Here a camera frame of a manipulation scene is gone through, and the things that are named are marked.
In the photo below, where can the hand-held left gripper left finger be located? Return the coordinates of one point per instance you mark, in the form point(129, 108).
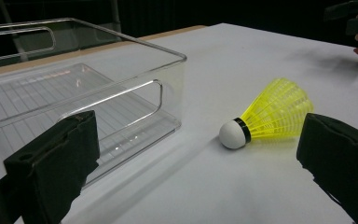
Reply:
point(51, 166)

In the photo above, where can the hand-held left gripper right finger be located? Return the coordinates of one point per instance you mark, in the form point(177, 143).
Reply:
point(341, 155)

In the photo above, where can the clear plastic storage bin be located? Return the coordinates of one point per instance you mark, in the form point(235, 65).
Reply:
point(74, 90)

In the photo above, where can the yellow shuttlecock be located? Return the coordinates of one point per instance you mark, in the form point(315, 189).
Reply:
point(270, 116)

